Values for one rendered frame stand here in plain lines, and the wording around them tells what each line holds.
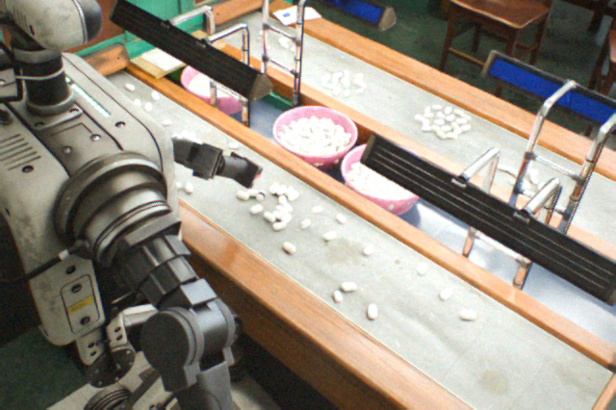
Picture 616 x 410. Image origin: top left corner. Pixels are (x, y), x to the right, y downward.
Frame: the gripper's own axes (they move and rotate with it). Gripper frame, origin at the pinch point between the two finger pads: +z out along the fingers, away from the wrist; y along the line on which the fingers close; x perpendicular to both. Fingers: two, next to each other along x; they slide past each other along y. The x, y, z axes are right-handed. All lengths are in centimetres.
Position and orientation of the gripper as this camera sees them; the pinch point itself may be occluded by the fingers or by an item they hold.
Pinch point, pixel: (258, 174)
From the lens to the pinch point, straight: 186.2
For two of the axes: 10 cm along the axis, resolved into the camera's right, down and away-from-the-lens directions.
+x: -4.5, 8.8, 1.3
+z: 4.8, 1.2, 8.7
